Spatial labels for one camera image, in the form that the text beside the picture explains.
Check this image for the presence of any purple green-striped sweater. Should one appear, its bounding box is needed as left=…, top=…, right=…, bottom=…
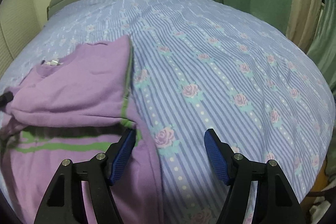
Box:
left=1, top=36, right=163, bottom=223

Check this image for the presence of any white louvered wardrobe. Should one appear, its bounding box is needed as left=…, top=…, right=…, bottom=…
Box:
left=1, top=0, right=41, bottom=75

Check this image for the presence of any blue floral bedspread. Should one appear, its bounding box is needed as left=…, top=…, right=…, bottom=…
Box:
left=1, top=0, right=335, bottom=223

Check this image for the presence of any beige curtain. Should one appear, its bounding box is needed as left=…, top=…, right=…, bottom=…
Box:
left=286, top=0, right=322, bottom=52

